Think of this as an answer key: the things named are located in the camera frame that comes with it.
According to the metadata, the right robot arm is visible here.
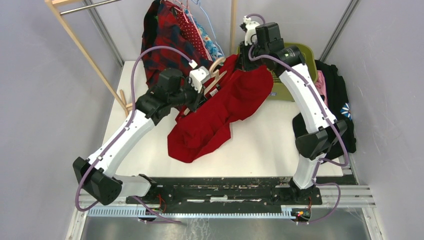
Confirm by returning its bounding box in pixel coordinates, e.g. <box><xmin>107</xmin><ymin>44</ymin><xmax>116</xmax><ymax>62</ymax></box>
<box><xmin>237</xmin><ymin>18</ymin><xmax>347</xmax><ymax>204</ymax></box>

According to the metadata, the green plastic basket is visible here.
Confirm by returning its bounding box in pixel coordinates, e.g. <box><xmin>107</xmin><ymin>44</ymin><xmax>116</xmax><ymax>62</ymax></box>
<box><xmin>235</xmin><ymin>42</ymin><xmax>318</xmax><ymax>102</ymax></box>

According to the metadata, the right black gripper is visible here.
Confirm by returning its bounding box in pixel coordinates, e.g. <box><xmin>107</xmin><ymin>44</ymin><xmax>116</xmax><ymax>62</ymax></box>
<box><xmin>239</xmin><ymin>37</ymin><xmax>271</xmax><ymax>70</ymax></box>

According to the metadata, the red pleated skirt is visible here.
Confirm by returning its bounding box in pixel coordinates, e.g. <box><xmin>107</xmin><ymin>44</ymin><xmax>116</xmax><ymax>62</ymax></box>
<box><xmin>167</xmin><ymin>54</ymin><xmax>274</xmax><ymax>163</ymax></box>

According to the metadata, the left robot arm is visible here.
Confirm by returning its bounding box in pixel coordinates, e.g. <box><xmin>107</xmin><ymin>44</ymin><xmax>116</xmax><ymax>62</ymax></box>
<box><xmin>72</xmin><ymin>67</ymin><xmax>211</xmax><ymax>206</ymax></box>

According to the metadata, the black garment with flower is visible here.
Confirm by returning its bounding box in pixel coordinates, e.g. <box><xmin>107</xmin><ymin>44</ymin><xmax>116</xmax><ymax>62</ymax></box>
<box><xmin>292</xmin><ymin>60</ymin><xmax>357</xmax><ymax>160</ymax></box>

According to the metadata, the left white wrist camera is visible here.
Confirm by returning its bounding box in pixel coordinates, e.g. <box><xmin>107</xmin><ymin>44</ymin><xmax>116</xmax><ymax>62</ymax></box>
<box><xmin>188</xmin><ymin>63</ymin><xmax>211</xmax><ymax>93</ymax></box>

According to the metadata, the red plaid shirt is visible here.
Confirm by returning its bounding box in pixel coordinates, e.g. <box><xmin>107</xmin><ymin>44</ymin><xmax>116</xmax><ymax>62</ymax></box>
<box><xmin>141</xmin><ymin>0</ymin><xmax>213</xmax><ymax>87</ymax></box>

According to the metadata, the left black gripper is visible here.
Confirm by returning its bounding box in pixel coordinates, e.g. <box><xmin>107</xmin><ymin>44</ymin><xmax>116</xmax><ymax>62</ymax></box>
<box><xmin>168</xmin><ymin>77</ymin><xmax>208</xmax><ymax>113</ymax></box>

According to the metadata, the red polka dot garment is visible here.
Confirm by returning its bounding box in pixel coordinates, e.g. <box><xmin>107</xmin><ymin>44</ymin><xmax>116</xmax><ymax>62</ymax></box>
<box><xmin>174</xmin><ymin>7</ymin><xmax>211</xmax><ymax>60</ymax></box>

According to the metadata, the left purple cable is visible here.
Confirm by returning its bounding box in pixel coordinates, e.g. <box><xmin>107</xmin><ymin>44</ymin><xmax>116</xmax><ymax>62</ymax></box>
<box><xmin>74</xmin><ymin>45</ymin><xmax>198</xmax><ymax>213</ymax></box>

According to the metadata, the wooden clothes rack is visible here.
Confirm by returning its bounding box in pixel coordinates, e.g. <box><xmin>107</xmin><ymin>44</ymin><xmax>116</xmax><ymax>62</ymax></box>
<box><xmin>44</xmin><ymin>0</ymin><xmax>239</xmax><ymax>117</ymax></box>

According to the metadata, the pink hanger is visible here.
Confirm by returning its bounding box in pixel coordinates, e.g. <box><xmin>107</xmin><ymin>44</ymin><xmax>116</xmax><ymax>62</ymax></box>
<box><xmin>164</xmin><ymin>0</ymin><xmax>218</xmax><ymax>62</ymax></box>

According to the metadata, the blue wire hanger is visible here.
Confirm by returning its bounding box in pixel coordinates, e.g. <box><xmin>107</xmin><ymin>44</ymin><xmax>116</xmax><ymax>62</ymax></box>
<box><xmin>185</xmin><ymin>0</ymin><xmax>225</xmax><ymax>56</ymax></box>

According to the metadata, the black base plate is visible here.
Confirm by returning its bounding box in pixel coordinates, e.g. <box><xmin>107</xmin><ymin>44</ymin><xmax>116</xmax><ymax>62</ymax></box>
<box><xmin>140</xmin><ymin>176</ymin><xmax>323</xmax><ymax>214</ymax></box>

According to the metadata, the pink cloth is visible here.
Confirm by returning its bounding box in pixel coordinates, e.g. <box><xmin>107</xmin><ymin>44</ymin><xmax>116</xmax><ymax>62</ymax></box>
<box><xmin>314</xmin><ymin>70</ymin><xmax>329</xmax><ymax>107</ymax></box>

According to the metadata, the wooden hanger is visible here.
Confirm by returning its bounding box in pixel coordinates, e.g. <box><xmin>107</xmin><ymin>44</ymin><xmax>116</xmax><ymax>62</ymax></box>
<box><xmin>183</xmin><ymin>57</ymin><xmax>227</xmax><ymax>116</ymax></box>

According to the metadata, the blue floral garment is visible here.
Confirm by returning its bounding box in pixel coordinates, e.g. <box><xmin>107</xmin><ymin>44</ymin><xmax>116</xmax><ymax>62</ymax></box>
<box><xmin>192</xmin><ymin>16</ymin><xmax>224</xmax><ymax>61</ymax></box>

